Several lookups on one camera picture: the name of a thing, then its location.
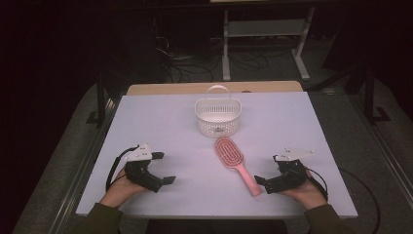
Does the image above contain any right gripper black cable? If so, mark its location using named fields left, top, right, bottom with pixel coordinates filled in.
left=306, top=166, right=382, bottom=234

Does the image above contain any pink hairbrush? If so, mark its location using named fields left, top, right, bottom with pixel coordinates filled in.
left=213, top=136, right=263, bottom=198

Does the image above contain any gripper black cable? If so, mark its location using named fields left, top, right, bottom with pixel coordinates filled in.
left=306, top=166, right=382, bottom=234
left=105, top=145, right=140, bottom=193

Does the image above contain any tangle of black floor cables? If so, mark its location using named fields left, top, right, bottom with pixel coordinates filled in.
left=155, top=30, right=282, bottom=84

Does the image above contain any person's right hand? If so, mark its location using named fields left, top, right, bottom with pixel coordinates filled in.
left=280, top=168, right=328, bottom=211

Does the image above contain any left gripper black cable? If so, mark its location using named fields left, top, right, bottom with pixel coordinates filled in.
left=105, top=145, right=140, bottom=193

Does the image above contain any metal rail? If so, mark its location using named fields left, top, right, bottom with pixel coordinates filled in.
left=350, top=96, right=413, bottom=204
left=48, top=97, right=120, bottom=234

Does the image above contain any white table board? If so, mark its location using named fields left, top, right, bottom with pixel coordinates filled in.
left=75, top=91, right=358, bottom=219

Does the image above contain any white plastic basket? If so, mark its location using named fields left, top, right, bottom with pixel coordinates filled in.
left=194, top=84, right=244, bottom=139

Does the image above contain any person's left hand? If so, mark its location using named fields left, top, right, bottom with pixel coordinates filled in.
left=99, top=167, right=149, bottom=210

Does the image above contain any black metal stand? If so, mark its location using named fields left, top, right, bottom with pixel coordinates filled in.
left=85, top=73, right=109, bottom=129
left=307, top=59, right=393, bottom=127

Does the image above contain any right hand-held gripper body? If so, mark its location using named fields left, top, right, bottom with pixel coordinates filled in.
left=264, top=147, right=316, bottom=195

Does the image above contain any wooden table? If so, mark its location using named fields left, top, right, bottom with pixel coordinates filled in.
left=126, top=80, right=304, bottom=97

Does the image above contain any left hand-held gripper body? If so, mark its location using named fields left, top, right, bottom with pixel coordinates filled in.
left=123, top=142, right=164, bottom=194

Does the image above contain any white metal desk frame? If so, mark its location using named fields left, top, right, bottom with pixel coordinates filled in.
left=221, top=5, right=317, bottom=82

